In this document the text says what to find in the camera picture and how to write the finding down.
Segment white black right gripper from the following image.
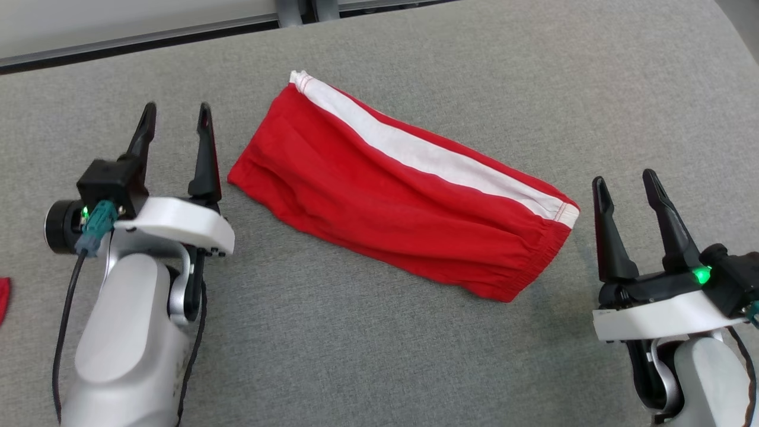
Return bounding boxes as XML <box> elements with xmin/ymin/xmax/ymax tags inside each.
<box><xmin>592</xmin><ymin>168</ymin><xmax>748</xmax><ymax>342</ymax></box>

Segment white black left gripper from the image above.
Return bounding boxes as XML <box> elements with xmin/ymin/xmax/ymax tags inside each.
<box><xmin>113</xmin><ymin>102</ymin><xmax>235</xmax><ymax>259</ymax></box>

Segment red shorts with white stripe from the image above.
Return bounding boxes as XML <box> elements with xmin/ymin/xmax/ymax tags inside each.
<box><xmin>227</xmin><ymin>70</ymin><xmax>581</xmax><ymax>303</ymax></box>

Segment teal left camera connector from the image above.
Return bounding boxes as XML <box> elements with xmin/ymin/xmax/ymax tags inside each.
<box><xmin>74</xmin><ymin>200</ymin><xmax>116</xmax><ymax>256</ymax></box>

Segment grey partition base rail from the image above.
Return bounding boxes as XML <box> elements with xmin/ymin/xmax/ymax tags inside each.
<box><xmin>338</xmin><ymin>0</ymin><xmax>460</xmax><ymax>11</ymax></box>
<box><xmin>0</xmin><ymin>13</ymin><xmax>279</xmax><ymax>69</ymax></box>

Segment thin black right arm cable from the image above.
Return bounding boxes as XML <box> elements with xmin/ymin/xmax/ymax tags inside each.
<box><xmin>726</xmin><ymin>326</ymin><xmax>758</xmax><ymax>427</ymax></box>

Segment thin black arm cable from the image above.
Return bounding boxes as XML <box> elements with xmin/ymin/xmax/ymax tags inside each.
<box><xmin>726</xmin><ymin>326</ymin><xmax>758</xmax><ymax>427</ymax></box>
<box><xmin>177</xmin><ymin>283</ymin><xmax>208</xmax><ymax>427</ymax></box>

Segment grey metal partition post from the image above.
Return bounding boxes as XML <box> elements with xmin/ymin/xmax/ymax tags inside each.
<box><xmin>276</xmin><ymin>0</ymin><xmax>340</xmax><ymax>27</ymax></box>

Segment thick black left camera cable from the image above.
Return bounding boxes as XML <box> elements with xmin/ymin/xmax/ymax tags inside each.
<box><xmin>52</xmin><ymin>249</ymin><xmax>90</xmax><ymax>425</ymax></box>

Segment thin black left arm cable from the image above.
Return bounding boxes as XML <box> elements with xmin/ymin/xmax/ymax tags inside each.
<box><xmin>177</xmin><ymin>283</ymin><xmax>208</xmax><ymax>427</ymax></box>

